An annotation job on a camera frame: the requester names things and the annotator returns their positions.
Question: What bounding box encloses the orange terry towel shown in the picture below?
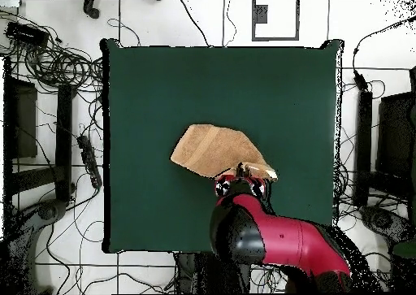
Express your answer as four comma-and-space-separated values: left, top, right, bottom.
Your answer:
170, 123, 280, 181

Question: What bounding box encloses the dark green tablecloth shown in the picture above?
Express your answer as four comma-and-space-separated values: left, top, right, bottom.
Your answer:
100, 38, 345, 254

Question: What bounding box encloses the black power strip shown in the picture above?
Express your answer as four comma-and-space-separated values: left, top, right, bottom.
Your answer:
76, 134, 104, 189

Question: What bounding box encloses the grey tripod base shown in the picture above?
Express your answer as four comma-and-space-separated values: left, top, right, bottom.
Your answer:
358, 205, 416, 254
0, 198, 71, 295

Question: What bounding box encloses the green round object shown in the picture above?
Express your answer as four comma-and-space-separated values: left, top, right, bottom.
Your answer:
392, 239, 416, 260

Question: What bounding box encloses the black rectangular box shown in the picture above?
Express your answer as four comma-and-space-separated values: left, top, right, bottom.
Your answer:
5, 21, 50, 48

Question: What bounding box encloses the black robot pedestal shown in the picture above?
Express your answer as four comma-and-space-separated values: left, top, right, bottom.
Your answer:
173, 251, 253, 294

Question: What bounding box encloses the black metal frame stand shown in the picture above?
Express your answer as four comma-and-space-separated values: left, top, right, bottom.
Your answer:
353, 67, 416, 208
2, 57, 77, 211

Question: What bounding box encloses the black cable with connector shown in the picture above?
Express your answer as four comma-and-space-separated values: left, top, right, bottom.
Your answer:
352, 15, 416, 93

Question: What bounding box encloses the long black cable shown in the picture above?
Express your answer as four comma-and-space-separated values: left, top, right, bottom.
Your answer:
179, 0, 212, 47

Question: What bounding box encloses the grey square frame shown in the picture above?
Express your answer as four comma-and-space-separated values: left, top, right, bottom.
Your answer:
251, 0, 301, 42

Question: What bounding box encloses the black cable tangle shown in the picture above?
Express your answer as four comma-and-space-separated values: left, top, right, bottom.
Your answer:
0, 10, 105, 94

